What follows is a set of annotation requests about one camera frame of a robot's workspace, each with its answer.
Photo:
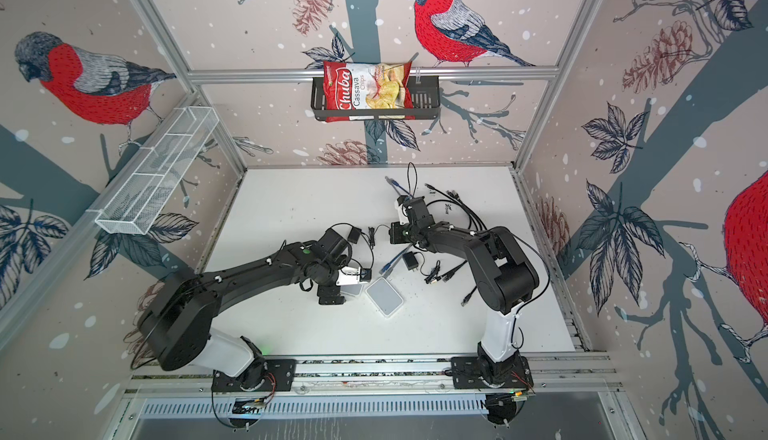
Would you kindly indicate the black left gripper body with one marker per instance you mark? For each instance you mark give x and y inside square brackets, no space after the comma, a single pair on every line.
[332,293]

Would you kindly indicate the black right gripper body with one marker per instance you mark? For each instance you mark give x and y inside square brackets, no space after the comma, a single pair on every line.
[402,234]

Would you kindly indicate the black adapter with cord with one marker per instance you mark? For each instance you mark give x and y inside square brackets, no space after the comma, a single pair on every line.
[355,235]

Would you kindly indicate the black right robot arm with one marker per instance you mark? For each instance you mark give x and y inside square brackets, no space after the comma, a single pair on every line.
[504,276]

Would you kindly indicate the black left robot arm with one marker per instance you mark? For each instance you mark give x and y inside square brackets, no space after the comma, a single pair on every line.
[176,327]

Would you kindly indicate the black power adapter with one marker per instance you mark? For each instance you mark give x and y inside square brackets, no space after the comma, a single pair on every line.
[410,261]

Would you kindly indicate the red cassava chips bag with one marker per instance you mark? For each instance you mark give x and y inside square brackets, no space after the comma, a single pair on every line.
[352,87]

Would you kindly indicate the black cable gold green plug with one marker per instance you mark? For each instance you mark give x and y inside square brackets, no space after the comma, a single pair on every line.
[475,223]

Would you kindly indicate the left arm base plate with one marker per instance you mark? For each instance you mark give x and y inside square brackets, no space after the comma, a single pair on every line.
[265,375]

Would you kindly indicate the black wire wall basket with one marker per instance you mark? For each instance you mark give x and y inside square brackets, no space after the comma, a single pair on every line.
[424,94]

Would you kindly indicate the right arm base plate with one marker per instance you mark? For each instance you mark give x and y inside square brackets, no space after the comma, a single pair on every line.
[492,373]

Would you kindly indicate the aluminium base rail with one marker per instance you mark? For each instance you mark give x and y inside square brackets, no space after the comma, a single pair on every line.
[336,375]

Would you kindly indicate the white mesh wall shelf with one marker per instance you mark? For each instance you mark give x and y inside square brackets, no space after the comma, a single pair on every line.
[159,166]

